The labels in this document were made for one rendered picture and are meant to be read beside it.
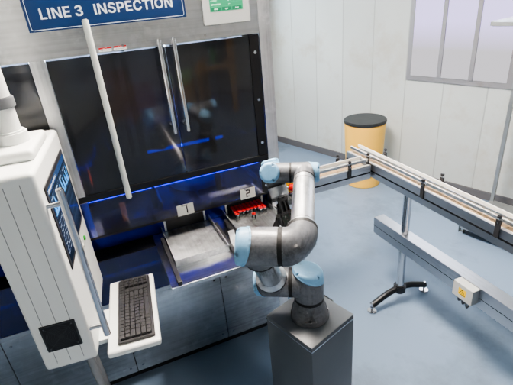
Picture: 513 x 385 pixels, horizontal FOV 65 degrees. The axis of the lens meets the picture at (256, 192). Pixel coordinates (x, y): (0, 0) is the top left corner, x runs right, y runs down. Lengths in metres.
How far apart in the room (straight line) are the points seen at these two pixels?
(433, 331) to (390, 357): 0.36
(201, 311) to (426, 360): 1.32
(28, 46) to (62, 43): 0.12
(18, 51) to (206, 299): 1.51
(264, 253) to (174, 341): 1.46
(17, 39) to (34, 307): 0.97
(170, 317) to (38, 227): 1.19
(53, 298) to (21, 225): 0.28
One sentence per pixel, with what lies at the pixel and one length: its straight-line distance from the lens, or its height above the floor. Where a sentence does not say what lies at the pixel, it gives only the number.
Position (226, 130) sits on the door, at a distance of 1.99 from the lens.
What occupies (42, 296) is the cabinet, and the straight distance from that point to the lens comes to 1.54.
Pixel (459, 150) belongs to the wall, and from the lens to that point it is 4.41.
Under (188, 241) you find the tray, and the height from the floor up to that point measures 0.88.
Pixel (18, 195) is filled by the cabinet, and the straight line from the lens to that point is 1.37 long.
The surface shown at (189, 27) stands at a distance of 1.87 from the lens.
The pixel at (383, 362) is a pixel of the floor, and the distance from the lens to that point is 2.62.
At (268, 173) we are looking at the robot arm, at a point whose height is 1.38.
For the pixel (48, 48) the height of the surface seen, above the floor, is 1.84.
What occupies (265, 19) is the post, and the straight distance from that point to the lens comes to 1.98.
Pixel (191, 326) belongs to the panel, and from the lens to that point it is 2.48.
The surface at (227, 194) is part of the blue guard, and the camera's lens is 2.09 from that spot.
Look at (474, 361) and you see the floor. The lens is 2.76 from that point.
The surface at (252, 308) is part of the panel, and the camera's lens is 2.56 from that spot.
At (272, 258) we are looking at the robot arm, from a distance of 1.15.
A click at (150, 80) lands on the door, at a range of 1.86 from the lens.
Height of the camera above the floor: 1.96
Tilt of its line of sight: 26 degrees down
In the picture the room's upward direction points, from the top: 5 degrees counter-clockwise
